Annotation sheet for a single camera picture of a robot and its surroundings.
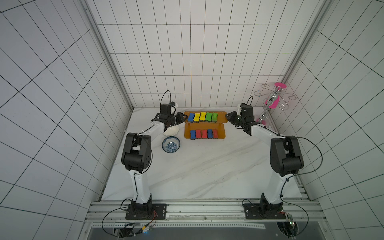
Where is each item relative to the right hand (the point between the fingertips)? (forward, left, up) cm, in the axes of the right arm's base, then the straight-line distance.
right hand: (219, 114), depth 97 cm
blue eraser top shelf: (-6, +19, +2) cm, 20 cm away
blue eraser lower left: (-9, +17, -12) cm, 23 cm away
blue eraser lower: (-8, +5, -11) cm, 15 cm away
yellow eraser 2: (-5, +11, +2) cm, 12 cm away
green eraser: (-4, +7, +2) cm, 8 cm away
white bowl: (-7, +33, -12) cm, 35 cm away
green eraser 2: (-3, +3, +1) cm, 5 cm away
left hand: (-4, +22, -2) cm, 22 cm away
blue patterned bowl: (-17, +31, -13) cm, 38 cm away
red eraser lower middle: (-8, +9, -11) cm, 17 cm away
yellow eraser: (-5, +15, +2) cm, 16 cm away
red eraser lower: (-9, +13, -11) cm, 20 cm away
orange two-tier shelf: (-3, -2, 0) cm, 4 cm away
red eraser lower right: (-8, +2, -12) cm, 14 cm away
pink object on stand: (+5, -35, +8) cm, 37 cm away
